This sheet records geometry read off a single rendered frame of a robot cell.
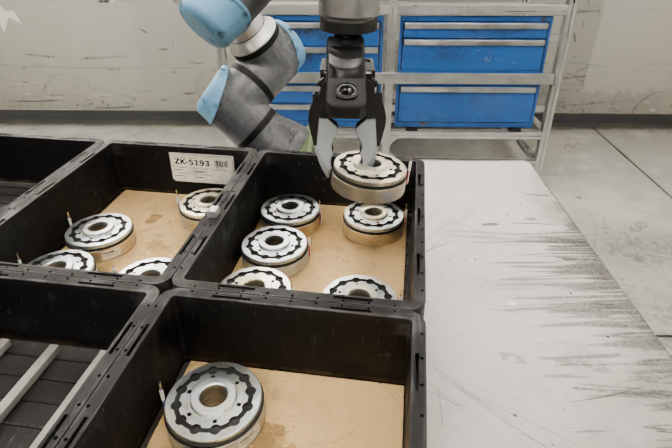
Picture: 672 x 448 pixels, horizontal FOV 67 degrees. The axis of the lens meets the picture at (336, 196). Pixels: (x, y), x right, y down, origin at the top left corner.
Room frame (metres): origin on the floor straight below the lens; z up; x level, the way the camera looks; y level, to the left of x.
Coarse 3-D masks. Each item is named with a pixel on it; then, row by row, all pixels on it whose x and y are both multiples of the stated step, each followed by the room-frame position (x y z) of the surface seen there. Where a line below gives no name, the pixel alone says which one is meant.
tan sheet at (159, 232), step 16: (128, 192) 0.88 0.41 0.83; (144, 192) 0.88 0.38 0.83; (112, 208) 0.82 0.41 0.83; (128, 208) 0.82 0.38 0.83; (144, 208) 0.82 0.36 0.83; (160, 208) 0.82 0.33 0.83; (176, 208) 0.82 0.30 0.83; (144, 224) 0.76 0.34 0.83; (160, 224) 0.76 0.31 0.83; (176, 224) 0.76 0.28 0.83; (144, 240) 0.71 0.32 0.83; (160, 240) 0.71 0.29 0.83; (176, 240) 0.71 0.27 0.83; (128, 256) 0.67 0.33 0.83; (144, 256) 0.67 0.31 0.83; (160, 256) 0.67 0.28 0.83
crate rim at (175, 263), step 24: (120, 144) 0.89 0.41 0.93; (144, 144) 0.88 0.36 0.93; (168, 144) 0.88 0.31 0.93; (72, 168) 0.78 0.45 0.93; (240, 168) 0.78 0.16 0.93; (48, 192) 0.70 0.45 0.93; (192, 240) 0.56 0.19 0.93; (0, 264) 0.51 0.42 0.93; (24, 264) 0.51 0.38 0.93; (168, 288) 0.48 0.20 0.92
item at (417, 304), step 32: (256, 160) 0.81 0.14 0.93; (416, 160) 0.81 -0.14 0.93; (416, 192) 0.70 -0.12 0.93; (416, 224) 0.60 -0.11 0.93; (192, 256) 0.53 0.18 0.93; (416, 256) 0.53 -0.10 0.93; (192, 288) 0.47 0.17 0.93; (224, 288) 0.46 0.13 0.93; (256, 288) 0.46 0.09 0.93; (416, 288) 0.46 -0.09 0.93
